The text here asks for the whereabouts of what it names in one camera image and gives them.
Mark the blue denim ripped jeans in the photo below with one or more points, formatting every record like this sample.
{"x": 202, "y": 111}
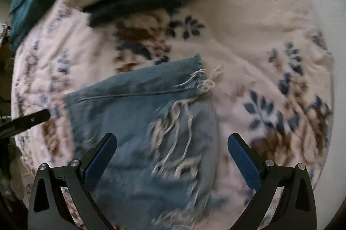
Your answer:
{"x": 163, "y": 170}

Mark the floral fleece bed blanket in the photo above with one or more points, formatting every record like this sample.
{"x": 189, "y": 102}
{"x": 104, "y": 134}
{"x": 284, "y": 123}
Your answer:
{"x": 275, "y": 88}

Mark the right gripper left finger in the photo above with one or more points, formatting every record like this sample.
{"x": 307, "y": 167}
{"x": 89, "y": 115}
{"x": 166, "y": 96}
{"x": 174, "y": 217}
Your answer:
{"x": 47, "y": 207}

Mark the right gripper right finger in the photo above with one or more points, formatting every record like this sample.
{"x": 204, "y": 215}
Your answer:
{"x": 296, "y": 208}

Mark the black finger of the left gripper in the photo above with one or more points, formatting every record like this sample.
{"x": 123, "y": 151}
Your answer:
{"x": 22, "y": 124}

